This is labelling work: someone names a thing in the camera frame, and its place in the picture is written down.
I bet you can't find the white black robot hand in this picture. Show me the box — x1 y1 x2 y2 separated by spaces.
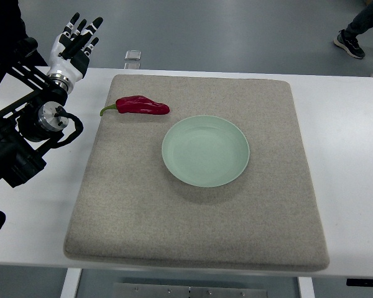
47 13 103 85

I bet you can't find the red pepper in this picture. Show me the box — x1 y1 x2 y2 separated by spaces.
99 95 170 117

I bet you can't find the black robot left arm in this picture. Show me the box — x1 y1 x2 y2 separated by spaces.
0 37 83 187

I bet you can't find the light green plate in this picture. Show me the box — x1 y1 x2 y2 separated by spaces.
162 115 250 187

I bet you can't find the beige fabric mat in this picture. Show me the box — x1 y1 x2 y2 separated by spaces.
64 74 329 272

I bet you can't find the white table leg left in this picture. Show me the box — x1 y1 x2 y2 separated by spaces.
60 268 82 298

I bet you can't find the white table leg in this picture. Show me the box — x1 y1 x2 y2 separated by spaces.
60 268 82 298
297 277 315 298

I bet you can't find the person's leg with sneaker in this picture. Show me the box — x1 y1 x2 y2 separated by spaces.
333 1 373 59

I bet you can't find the white table leg right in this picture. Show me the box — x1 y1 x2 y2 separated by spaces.
297 277 315 298

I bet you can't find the black table control panel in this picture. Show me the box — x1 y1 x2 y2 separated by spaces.
346 278 373 287

